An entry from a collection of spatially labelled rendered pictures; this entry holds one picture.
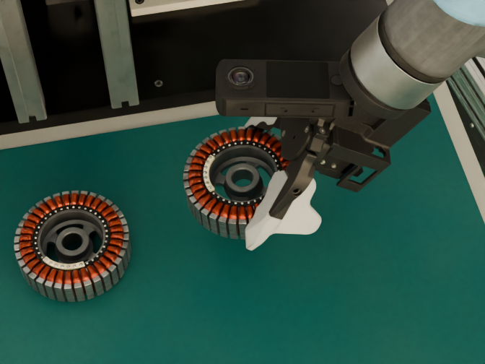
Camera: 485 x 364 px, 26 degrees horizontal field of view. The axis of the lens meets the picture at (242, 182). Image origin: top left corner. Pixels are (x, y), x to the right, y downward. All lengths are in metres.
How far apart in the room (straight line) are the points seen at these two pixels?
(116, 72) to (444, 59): 0.40
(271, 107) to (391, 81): 0.11
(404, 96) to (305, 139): 0.10
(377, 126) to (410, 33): 0.13
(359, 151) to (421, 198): 0.21
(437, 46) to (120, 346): 0.42
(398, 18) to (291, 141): 0.16
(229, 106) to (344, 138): 0.11
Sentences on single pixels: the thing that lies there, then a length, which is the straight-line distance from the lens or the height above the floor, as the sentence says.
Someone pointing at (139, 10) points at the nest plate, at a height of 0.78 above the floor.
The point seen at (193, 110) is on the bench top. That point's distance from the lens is 1.17.
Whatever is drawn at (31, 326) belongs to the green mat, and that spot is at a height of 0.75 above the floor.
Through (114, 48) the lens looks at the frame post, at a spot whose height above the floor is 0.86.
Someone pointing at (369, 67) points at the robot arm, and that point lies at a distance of 0.85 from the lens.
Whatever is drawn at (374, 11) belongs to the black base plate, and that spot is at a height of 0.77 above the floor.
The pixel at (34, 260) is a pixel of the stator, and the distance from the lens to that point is 1.03.
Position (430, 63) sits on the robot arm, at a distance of 0.82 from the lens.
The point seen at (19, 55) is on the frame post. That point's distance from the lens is 1.07.
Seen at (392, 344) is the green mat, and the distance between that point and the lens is 1.02.
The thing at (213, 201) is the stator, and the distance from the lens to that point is 0.97.
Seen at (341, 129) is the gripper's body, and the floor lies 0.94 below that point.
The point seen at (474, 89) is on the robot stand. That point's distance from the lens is 1.94.
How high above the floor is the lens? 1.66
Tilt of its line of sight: 56 degrees down
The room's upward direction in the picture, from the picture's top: straight up
